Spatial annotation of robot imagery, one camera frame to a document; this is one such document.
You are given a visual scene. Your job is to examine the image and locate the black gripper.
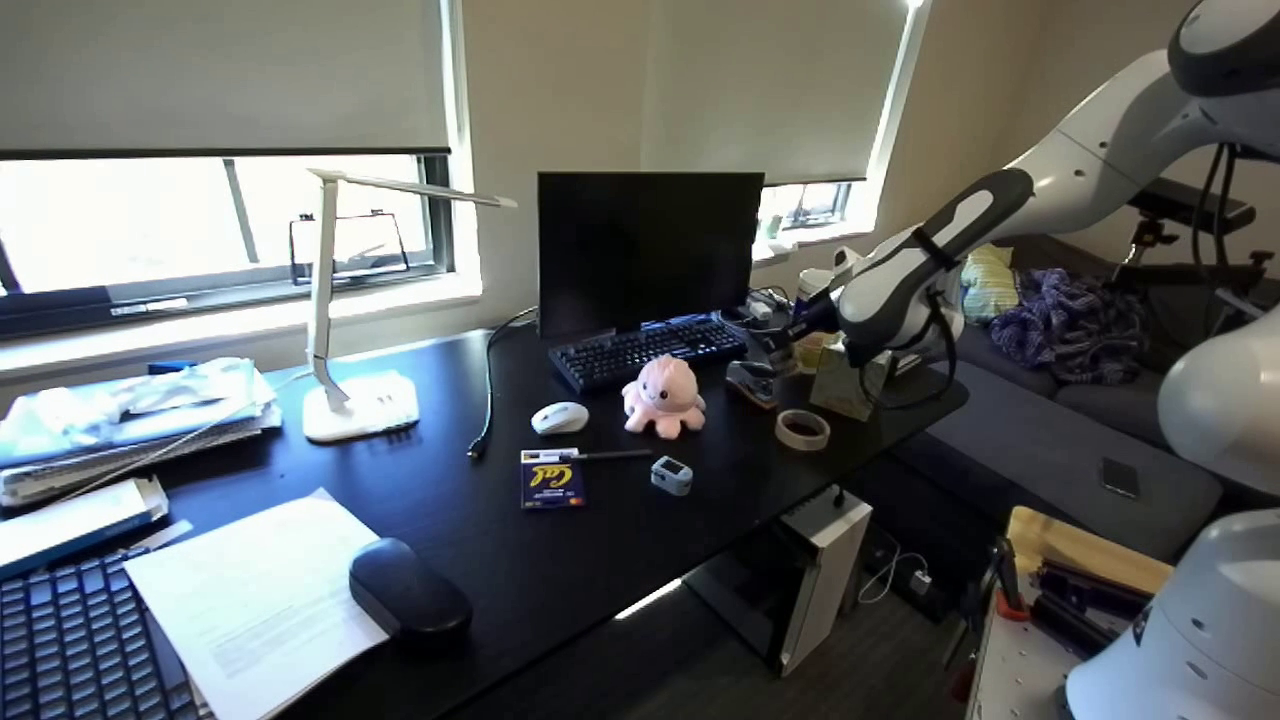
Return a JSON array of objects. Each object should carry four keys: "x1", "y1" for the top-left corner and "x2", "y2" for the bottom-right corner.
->
[{"x1": 784, "y1": 289, "x2": 871, "y2": 346}]

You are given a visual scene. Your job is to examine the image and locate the beige tape roll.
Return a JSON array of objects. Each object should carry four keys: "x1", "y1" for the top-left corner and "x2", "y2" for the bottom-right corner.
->
[{"x1": 772, "y1": 403, "x2": 835, "y2": 458}]

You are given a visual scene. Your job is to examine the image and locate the jar with white lid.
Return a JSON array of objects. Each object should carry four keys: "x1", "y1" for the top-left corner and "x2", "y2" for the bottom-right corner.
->
[{"x1": 784, "y1": 263, "x2": 853, "y2": 377}]

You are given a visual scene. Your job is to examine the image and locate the yellowish tissue box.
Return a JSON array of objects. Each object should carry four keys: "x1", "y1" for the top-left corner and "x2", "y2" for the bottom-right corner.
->
[{"x1": 809, "y1": 350, "x2": 895, "y2": 423}]

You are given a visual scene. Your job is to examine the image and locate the black stapler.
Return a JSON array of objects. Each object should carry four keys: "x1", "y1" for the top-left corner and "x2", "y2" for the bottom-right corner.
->
[{"x1": 719, "y1": 352, "x2": 813, "y2": 411}]

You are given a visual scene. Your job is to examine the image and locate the light green cloth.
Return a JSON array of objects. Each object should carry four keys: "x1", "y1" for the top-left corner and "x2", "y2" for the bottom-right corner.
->
[{"x1": 955, "y1": 242, "x2": 1022, "y2": 324}]

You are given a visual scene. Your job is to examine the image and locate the pink octopus plush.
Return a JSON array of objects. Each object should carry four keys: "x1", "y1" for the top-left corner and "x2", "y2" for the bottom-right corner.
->
[{"x1": 619, "y1": 352, "x2": 713, "y2": 446}]

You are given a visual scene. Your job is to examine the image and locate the black desktop keyboard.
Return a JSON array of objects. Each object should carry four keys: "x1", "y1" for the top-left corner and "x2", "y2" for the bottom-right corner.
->
[{"x1": 541, "y1": 308, "x2": 754, "y2": 399}]

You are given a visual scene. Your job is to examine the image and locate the black monitor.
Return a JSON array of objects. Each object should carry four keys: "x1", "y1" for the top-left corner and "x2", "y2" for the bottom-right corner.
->
[{"x1": 535, "y1": 169, "x2": 766, "y2": 350}]

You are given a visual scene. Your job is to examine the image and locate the narrow white window blind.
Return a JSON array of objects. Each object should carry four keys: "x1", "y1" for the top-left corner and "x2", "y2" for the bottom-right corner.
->
[{"x1": 636, "y1": 0, "x2": 913, "y2": 191}]

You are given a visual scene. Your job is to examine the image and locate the black pen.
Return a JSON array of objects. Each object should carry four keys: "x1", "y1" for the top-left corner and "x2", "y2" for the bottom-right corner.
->
[{"x1": 572, "y1": 446, "x2": 661, "y2": 470}]

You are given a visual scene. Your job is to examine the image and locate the purple cloth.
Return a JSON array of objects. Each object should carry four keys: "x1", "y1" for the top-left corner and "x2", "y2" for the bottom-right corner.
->
[{"x1": 987, "y1": 259, "x2": 1152, "y2": 393}]

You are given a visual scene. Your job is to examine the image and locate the grey sofa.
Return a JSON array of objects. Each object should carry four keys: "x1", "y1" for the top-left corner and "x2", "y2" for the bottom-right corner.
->
[{"x1": 875, "y1": 234, "x2": 1280, "y2": 568}]

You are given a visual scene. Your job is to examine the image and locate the white computer tower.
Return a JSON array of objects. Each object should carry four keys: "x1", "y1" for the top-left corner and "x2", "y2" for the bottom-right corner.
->
[{"x1": 684, "y1": 481, "x2": 881, "y2": 680}]

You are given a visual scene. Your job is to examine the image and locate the white computer mouse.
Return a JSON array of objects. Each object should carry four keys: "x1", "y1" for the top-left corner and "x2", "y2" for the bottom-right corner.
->
[{"x1": 526, "y1": 395, "x2": 594, "y2": 439}]

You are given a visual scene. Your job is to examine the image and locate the floor power strip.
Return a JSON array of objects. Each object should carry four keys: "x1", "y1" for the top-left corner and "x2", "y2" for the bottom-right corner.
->
[{"x1": 853, "y1": 530, "x2": 947, "y2": 615}]

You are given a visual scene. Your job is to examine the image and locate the blue card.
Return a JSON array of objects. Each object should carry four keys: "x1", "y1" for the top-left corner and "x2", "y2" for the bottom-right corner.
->
[{"x1": 514, "y1": 446, "x2": 593, "y2": 517}]

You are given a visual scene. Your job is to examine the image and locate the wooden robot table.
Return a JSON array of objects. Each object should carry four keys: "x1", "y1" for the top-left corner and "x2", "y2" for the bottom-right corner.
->
[{"x1": 960, "y1": 499, "x2": 1181, "y2": 720}]

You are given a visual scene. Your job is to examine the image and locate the black tools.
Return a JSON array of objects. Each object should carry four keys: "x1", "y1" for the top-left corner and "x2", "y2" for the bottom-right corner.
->
[{"x1": 1029, "y1": 557, "x2": 1155, "y2": 661}]

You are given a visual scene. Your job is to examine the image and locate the white desk lamp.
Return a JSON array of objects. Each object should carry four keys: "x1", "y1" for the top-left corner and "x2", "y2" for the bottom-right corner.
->
[{"x1": 300, "y1": 165, "x2": 518, "y2": 447}]

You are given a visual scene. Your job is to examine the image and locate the black computer mouse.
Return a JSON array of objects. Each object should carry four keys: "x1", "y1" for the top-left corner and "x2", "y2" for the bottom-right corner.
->
[{"x1": 342, "y1": 533, "x2": 474, "y2": 643}]

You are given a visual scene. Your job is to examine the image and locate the white paper sheet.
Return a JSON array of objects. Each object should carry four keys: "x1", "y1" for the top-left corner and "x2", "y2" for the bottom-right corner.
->
[{"x1": 121, "y1": 486, "x2": 392, "y2": 720}]

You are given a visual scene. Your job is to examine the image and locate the wide white window blind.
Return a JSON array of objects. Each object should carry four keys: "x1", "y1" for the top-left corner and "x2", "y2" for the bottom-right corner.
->
[{"x1": 0, "y1": 0, "x2": 454, "y2": 162}]

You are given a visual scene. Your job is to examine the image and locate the stack of papers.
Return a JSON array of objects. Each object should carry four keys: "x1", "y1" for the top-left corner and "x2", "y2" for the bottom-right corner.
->
[{"x1": 0, "y1": 352, "x2": 286, "y2": 512}]

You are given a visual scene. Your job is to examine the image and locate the white notebook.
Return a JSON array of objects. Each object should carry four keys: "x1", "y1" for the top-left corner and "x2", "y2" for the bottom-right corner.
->
[{"x1": 0, "y1": 471, "x2": 177, "y2": 579}]

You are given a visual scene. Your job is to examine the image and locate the dark laptop keyboard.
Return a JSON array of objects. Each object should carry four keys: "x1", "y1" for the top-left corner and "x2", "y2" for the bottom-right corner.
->
[{"x1": 0, "y1": 540, "x2": 206, "y2": 720}]

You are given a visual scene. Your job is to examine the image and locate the black desk cable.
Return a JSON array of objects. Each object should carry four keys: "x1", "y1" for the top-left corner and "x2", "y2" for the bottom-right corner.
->
[{"x1": 459, "y1": 308, "x2": 545, "y2": 464}]

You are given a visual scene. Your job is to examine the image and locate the black camera tripod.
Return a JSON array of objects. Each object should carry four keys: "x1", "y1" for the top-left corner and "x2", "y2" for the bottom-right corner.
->
[{"x1": 1117, "y1": 215, "x2": 1277, "y2": 335}]

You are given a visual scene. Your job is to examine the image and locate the black bar camera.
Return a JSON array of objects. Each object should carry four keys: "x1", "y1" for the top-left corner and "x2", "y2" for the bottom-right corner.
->
[{"x1": 1126, "y1": 174, "x2": 1261, "y2": 242}]

